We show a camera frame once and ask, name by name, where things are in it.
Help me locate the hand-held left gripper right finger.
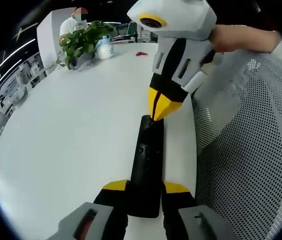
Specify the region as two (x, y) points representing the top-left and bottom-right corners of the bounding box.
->
(160, 181), (236, 240)

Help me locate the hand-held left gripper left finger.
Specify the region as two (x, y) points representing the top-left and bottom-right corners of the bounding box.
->
(47, 178), (129, 240)

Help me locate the black remote control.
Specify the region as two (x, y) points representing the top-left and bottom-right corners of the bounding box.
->
(127, 114), (166, 219)

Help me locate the person's right hand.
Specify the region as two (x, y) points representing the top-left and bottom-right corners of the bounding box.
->
(207, 25), (226, 53)

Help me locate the white spray bottle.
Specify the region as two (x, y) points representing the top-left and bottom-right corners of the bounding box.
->
(96, 34), (114, 60)

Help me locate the green potted plant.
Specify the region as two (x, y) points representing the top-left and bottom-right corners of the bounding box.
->
(57, 21), (115, 72)

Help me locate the grey mesh office chair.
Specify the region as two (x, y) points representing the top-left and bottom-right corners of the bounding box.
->
(190, 48), (282, 240)

